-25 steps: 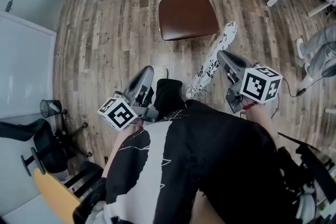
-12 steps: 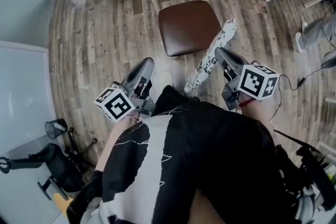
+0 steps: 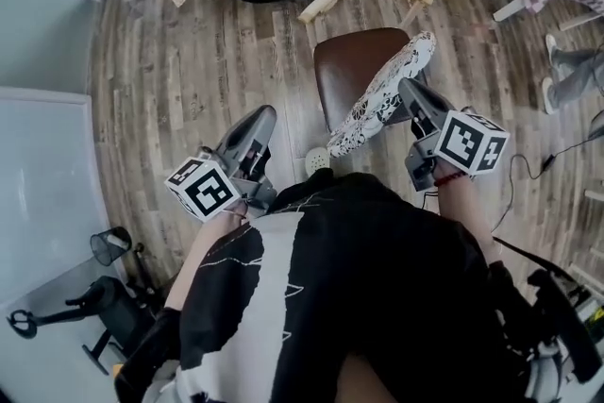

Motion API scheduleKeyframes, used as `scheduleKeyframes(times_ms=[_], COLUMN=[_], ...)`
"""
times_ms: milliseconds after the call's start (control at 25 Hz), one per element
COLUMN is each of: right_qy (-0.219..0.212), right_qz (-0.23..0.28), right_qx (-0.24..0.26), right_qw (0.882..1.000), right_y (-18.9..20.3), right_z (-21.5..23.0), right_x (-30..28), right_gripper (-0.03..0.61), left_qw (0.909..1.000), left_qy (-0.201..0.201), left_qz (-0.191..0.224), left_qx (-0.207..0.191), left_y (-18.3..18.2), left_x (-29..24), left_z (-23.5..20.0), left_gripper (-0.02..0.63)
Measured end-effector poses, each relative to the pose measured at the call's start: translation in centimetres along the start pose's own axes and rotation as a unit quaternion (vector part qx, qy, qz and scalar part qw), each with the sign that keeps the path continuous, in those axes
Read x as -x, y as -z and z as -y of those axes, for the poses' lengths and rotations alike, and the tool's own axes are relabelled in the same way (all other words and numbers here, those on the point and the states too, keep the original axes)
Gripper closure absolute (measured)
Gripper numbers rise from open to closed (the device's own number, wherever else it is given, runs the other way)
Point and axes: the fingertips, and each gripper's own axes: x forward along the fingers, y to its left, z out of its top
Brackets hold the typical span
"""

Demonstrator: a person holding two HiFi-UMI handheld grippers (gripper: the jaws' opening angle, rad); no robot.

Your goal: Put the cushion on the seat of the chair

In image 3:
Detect white table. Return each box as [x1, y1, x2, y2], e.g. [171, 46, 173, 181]
[0, 87, 129, 313]
[0, 0, 104, 87]

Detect black mesh pen holder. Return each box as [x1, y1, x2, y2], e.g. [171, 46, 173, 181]
[90, 226, 134, 268]

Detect black scissors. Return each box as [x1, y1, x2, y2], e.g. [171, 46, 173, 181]
[6, 309, 39, 341]

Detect black floor cable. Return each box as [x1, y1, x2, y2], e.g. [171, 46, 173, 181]
[490, 108, 604, 233]

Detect wooden chair with brown seat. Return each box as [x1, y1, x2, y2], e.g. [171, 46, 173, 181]
[297, 0, 434, 134]

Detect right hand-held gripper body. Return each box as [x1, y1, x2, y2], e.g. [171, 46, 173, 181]
[398, 77, 512, 193]

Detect person's black white shirt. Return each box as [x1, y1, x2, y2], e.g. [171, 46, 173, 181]
[114, 172, 591, 403]

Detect person's white shoe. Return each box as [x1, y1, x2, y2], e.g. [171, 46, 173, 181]
[305, 145, 332, 178]

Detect white black patterned cushion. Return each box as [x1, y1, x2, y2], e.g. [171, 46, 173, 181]
[327, 30, 438, 159]

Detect person's left forearm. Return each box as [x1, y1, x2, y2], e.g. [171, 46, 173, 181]
[164, 202, 254, 312]

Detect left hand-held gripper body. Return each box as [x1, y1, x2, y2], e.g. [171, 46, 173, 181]
[163, 104, 279, 223]

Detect person's right forearm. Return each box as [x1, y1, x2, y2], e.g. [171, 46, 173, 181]
[436, 176, 504, 261]

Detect red bead bracelet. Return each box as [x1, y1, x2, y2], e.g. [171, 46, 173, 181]
[433, 171, 468, 188]

